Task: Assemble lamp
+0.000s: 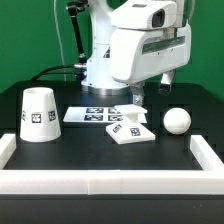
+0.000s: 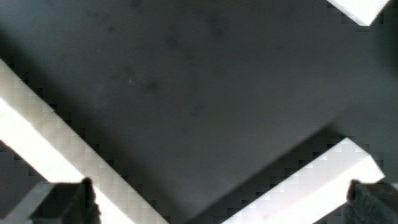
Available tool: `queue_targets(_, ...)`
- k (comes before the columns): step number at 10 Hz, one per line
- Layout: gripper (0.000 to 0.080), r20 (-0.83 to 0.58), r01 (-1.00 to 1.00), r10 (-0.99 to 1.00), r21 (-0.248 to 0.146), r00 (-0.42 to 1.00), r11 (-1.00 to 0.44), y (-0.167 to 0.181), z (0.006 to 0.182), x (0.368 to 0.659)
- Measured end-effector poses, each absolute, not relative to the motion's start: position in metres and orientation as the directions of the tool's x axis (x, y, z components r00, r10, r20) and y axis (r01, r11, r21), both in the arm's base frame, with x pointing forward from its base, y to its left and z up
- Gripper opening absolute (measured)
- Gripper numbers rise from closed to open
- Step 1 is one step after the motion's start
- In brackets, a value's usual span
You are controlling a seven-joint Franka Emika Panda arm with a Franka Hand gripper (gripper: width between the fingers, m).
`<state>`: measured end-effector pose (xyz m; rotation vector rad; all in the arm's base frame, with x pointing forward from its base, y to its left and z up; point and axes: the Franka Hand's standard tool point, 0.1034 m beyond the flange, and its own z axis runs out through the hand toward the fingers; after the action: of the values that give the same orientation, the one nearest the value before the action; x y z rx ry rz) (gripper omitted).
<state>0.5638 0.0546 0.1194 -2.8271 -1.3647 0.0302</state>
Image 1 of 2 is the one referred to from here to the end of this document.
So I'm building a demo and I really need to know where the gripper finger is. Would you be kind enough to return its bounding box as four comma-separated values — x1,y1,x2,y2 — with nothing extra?
158,70,175,95
130,83,144,106

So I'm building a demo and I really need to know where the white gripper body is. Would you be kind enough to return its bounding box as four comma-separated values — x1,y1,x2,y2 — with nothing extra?
110,25,191,84

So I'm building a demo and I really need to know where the white lamp base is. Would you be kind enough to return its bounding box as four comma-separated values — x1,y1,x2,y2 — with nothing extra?
106,104,156,144

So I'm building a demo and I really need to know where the white lamp bulb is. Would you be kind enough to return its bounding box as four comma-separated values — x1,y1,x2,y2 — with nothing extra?
163,108,191,135

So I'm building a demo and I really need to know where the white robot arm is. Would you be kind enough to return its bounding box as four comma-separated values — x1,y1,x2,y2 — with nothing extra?
82,0,194,105

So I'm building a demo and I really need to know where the white lamp shade cone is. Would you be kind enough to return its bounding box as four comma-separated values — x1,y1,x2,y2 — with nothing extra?
20,87,61,143

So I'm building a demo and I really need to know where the white marker sheet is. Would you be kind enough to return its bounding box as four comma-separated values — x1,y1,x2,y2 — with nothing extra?
63,104,147,123

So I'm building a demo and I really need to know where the white U-shaped fence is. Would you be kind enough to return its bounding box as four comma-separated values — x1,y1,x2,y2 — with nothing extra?
0,134,224,195

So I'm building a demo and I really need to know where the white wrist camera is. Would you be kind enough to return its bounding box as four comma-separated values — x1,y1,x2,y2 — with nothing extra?
111,0,177,30

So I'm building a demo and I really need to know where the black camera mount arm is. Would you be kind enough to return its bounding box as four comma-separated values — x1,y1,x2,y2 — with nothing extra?
66,0,88,70

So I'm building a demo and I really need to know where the black cable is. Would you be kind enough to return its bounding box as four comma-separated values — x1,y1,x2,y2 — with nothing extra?
30,64,88,82

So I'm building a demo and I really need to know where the white thin cable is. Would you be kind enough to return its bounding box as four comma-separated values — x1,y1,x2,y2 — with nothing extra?
53,0,68,82

